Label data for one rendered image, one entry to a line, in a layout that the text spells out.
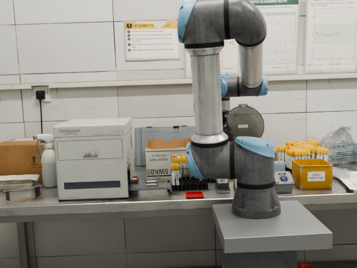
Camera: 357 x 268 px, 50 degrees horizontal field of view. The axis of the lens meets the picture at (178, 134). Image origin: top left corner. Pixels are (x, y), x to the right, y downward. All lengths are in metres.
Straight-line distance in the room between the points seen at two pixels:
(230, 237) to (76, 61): 1.42
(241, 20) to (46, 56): 1.36
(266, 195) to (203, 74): 0.40
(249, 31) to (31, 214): 1.05
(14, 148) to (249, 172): 1.21
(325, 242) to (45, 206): 1.01
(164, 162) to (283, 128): 0.76
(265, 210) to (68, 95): 1.35
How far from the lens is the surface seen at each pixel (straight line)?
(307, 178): 1.64
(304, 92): 2.23
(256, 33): 1.13
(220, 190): 1.57
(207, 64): 1.11
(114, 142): 1.50
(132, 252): 2.33
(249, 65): 1.27
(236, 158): 1.15
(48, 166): 1.80
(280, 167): 1.68
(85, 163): 1.53
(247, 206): 1.18
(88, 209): 1.54
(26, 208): 1.60
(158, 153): 1.79
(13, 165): 2.00
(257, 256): 1.20
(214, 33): 1.09
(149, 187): 1.54
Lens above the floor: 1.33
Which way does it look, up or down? 8 degrees down
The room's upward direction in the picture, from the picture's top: 2 degrees counter-clockwise
